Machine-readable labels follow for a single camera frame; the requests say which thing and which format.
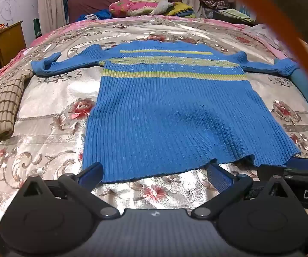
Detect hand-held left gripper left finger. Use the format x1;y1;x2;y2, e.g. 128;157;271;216
22;162;121;219

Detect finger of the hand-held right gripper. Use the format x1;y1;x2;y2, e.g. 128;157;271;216
287;157;308;170

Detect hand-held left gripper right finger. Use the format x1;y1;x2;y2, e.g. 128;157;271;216
191;163;292;219

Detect blue striped knit sweater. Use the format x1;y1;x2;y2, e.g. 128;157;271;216
31;40;302;185

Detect teal cloth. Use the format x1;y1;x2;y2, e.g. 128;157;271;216
290;67;308;118

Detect floral satin bedspread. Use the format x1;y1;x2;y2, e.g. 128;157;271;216
0;16;308;220

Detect beige checkered cloth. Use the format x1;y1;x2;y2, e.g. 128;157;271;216
0;68;34;148

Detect white printed pillow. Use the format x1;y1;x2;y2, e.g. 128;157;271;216
246;24;295;59

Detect dark wooden furniture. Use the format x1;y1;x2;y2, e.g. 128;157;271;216
254;0;308;59

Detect wooden bedside cabinet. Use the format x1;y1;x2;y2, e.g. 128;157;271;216
0;21;27;70

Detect green bag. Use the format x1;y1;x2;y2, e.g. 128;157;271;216
33;18;42;39

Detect blue crumpled cloth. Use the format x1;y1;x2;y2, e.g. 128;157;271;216
77;9;114;22

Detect pale green folded cloths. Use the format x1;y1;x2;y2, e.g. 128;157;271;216
218;8;255;23

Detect maroon headboard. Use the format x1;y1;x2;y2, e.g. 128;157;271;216
68;0;183;23

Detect pink floral folded quilt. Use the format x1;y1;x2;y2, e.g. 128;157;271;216
109;0;171;17

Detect yellow green folded blanket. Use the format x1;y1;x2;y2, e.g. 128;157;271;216
167;1;195;18

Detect cream curtain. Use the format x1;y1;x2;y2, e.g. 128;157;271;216
37;0;66;34

